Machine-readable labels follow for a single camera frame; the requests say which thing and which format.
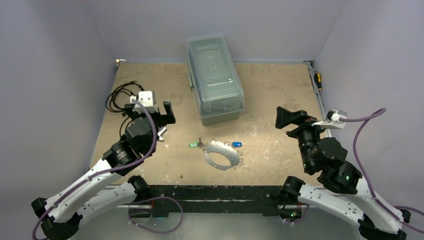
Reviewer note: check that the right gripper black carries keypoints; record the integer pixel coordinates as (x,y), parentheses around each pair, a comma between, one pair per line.
(298,125)

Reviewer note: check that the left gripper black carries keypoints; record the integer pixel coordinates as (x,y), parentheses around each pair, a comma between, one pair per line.
(164,119)

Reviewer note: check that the green capped key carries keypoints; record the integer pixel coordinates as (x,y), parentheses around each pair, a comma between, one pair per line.
(196,144)

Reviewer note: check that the metal key organizer plate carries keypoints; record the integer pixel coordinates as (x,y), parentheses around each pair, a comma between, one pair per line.
(216,148)

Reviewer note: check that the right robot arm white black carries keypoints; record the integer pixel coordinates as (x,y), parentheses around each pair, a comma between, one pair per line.
(348,194)

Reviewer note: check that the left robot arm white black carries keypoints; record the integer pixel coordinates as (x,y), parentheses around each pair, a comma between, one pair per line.
(61,216)

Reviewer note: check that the yellow black screwdriver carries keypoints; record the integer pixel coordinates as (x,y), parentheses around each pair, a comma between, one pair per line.
(318,81)

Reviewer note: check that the blue capped key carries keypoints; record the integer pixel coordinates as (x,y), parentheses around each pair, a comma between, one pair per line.
(236,144)

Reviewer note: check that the clear plastic storage box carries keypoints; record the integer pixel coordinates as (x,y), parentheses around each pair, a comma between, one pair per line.
(213,79)

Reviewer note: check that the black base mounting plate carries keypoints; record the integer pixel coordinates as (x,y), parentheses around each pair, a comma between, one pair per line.
(267,200)

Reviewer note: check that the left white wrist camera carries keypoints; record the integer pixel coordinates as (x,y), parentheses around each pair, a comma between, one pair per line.
(147,99)

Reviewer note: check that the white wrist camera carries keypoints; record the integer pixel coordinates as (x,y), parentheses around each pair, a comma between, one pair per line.
(333,120)
(147,99)

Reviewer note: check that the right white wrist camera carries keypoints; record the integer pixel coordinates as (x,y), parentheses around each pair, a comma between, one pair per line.
(333,120)

